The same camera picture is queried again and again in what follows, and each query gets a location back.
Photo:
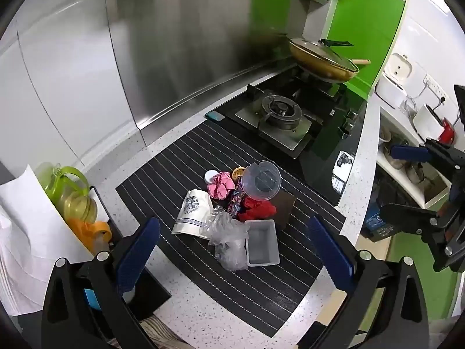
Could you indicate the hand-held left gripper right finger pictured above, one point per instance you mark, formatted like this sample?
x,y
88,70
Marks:
x,y
328,251

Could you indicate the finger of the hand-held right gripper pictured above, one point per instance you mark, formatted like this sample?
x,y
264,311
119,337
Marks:
x,y
407,216
410,152

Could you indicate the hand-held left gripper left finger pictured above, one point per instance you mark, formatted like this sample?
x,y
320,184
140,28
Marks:
x,y
140,251

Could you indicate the brown cardboard piece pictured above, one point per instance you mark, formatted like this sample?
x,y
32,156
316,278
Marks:
x,y
285,209

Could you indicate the white patterned paper bag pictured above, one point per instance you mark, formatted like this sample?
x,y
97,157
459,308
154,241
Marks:
x,y
190,212

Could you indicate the white rectangular plastic box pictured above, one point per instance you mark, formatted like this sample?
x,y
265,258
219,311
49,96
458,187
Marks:
x,y
262,243

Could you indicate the red cloth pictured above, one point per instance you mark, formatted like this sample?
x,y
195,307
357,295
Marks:
x,y
259,209

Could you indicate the clear plastic bag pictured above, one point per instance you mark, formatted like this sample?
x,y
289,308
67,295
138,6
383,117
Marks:
x,y
227,240

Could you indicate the clear round plastic container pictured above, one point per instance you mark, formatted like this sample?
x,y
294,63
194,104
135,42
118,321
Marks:
x,y
261,181

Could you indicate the white cup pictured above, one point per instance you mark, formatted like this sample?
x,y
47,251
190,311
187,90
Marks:
x,y
210,177

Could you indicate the pink cloth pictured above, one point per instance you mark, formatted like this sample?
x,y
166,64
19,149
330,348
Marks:
x,y
219,187

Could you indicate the floral black cloth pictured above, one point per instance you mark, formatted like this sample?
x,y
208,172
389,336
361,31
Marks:
x,y
236,200

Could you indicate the small wooden bowl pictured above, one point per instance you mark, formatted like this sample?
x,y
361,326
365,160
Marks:
x,y
238,172

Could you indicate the blue box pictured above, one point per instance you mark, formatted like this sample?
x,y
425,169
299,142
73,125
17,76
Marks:
x,y
379,223

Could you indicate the white rimmed bowl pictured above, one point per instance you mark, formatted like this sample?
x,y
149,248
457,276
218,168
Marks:
x,y
385,136

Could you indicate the white kettle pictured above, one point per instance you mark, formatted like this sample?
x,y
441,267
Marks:
x,y
427,123

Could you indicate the red cup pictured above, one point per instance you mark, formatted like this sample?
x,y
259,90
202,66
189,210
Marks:
x,y
447,132

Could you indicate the large white stove sticker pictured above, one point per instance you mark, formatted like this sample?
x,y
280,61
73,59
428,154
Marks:
x,y
345,161

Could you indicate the stove knob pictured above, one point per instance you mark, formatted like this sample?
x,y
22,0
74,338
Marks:
x,y
351,114
347,127

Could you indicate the white kitchen appliance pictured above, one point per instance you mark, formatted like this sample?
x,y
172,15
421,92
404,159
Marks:
x,y
394,80

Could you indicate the black striped mat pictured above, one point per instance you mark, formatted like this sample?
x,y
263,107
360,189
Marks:
x,y
163,174

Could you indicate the striped cloth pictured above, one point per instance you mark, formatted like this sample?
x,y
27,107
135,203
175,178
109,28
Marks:
x,y
160,334

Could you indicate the green lidded jug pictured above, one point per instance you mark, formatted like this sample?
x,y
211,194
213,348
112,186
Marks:
x,y
72,196

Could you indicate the white paper sheet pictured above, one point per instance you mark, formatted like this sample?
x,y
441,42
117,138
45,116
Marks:
x,y
29,232

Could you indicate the gold frying pan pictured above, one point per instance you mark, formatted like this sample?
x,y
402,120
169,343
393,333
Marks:
x,y
327,71

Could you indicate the gas burner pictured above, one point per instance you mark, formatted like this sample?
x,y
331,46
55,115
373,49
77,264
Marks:
x,y
308,80
281,111

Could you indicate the teal sponge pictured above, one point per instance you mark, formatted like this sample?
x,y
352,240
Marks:
x,y
214,116

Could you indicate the black glass gas stove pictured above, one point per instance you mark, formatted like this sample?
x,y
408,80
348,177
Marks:
x,y
232,111

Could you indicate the white wall socket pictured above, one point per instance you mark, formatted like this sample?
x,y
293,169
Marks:
x,y
436,85

